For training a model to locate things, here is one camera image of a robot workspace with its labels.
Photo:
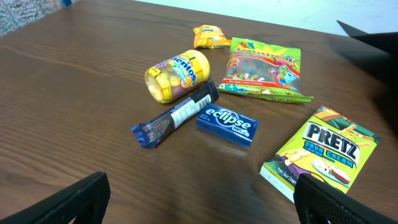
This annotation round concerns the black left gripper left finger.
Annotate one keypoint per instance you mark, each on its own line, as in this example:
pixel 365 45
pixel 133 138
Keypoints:
pixel 83 202

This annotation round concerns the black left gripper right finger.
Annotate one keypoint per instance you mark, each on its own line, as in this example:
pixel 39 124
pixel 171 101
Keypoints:
pixel 317 203

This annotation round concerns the yellow green Pretz box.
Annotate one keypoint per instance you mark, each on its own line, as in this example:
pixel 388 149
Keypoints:
pixel 329 147

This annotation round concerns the green Haribo gummy bag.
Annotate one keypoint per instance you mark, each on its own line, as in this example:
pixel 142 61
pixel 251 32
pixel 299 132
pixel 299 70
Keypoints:
pixel 265 71

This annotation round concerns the yellow Mentos gum bottle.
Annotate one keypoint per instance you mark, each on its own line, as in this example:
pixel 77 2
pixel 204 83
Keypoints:
pixel 172 78

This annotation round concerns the black gift box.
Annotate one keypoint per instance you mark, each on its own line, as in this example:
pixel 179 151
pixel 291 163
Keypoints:
pixel 386 41

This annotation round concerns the small orange candy packet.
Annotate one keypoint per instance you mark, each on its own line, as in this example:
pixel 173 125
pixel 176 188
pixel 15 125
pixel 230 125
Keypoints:
pixel 211 37

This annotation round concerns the dark blue snack bar wrapper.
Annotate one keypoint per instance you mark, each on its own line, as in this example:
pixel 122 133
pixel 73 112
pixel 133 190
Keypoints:
pixel 152 133

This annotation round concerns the blue Eclipse mints tin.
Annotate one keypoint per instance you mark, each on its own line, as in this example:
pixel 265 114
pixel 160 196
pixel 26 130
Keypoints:
pixel 228 125

